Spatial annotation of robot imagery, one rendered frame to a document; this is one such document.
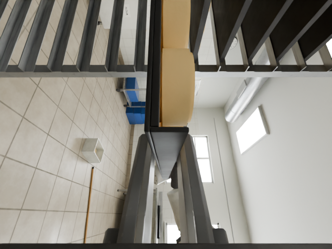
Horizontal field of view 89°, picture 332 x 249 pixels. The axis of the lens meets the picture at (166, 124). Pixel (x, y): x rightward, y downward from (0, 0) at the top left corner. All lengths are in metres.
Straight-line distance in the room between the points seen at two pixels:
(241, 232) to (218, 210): 0.67
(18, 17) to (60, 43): 0.22
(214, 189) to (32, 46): 4.63
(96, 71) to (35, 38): 0.27
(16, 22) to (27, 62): 0.20
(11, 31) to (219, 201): 4.71
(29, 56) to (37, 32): 0.11
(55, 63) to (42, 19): 0.22
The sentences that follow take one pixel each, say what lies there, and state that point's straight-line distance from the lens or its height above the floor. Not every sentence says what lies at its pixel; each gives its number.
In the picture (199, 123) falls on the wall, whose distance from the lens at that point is 5.44.
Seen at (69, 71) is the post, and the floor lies 0.73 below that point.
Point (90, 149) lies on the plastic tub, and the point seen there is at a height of 0.10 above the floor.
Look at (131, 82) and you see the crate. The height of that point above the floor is 0.29.
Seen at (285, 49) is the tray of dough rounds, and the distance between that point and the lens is 0.65.
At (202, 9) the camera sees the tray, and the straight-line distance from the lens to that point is 0.47.
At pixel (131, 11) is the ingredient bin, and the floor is 0.58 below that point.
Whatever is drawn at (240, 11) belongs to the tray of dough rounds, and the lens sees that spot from 0.50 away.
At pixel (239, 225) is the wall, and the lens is 5.01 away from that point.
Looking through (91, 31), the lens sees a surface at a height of 0.78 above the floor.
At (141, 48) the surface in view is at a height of 0.96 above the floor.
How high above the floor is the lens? 1.04
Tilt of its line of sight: level
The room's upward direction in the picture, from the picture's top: 90 degrees clockwise
